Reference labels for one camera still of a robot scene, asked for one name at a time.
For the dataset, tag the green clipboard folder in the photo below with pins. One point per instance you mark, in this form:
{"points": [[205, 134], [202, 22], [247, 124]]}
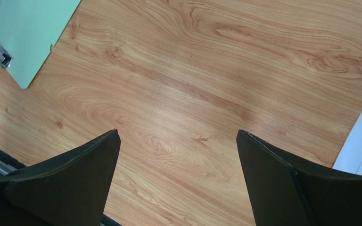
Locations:
{"points": [[28, 30]]}

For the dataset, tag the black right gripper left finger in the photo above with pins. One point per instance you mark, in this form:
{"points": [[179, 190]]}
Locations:
{"points": [[69, 189]]}

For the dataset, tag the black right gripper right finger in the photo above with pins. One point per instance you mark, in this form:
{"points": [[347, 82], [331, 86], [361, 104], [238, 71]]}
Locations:
{"points": [[287, 190]]}

